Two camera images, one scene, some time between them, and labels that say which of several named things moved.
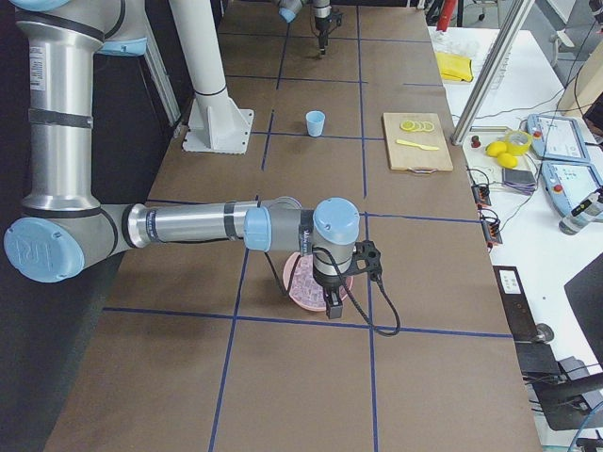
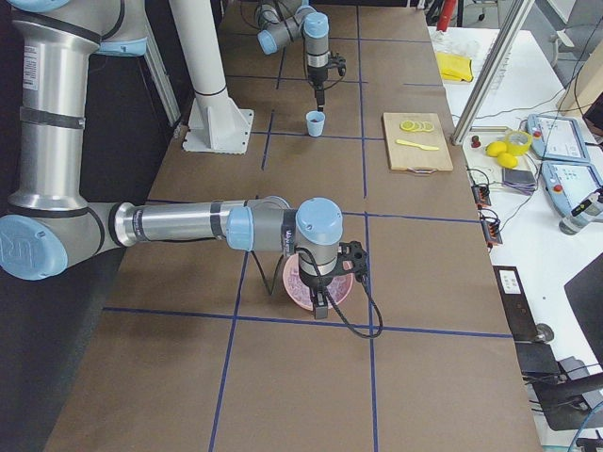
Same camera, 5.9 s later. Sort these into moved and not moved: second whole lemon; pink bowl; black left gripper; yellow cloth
Moved: black left gripper
Not moved: pink bowl; yellow cloth; second whole lemon
